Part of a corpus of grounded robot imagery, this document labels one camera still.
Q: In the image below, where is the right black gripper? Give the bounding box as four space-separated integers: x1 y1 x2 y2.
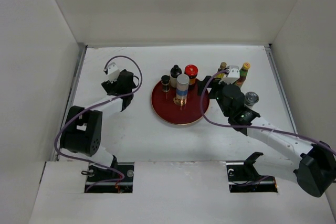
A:
197 76 235 118

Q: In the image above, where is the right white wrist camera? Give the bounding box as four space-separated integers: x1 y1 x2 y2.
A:
219 65 240 84

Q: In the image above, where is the black-top white salt grinder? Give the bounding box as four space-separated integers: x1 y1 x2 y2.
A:
170 65 182 88

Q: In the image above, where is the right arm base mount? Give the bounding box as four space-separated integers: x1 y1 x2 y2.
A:
226 152 278 193

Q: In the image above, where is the left aluminium table rail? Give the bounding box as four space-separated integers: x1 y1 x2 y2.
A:
51 43 88 162

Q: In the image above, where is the silver-lid blue-label jar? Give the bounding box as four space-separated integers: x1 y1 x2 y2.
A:
175 74 190 106

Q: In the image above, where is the green-label red sauce bottle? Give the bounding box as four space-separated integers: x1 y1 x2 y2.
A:
235 62 250 88

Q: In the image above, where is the red round lacquer tray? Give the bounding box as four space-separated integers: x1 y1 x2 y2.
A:
151 81 209 125

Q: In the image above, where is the red-lid chili sauce jar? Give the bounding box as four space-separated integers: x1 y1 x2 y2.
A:
184 65 198 89

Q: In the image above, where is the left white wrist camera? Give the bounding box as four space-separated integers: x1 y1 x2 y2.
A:
103 62 120 83

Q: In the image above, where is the small yellow-label oil bottle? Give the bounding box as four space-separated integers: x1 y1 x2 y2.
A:
216 62 227 79

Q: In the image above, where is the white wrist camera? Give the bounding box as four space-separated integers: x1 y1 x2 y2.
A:
103 62 120 83
219 65 240 84

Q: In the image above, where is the black-cap pepper shaker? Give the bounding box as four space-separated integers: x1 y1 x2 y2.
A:
161 75 170 93

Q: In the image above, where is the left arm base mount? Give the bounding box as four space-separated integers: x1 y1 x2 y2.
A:
81 163 135 194

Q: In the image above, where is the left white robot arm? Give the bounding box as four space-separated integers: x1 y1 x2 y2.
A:
59 69 137 182

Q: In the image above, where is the grey-top white salt grinder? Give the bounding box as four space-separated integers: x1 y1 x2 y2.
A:
245 91 259 108

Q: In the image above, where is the right aluminium table rail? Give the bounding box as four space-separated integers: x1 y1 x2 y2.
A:
264 44 298 133

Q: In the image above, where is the aluminium table rail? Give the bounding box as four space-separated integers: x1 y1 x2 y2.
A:
264 44 298 133
51 43 88 162

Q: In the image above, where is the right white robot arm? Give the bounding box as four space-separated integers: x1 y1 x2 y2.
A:
197 76 335 197

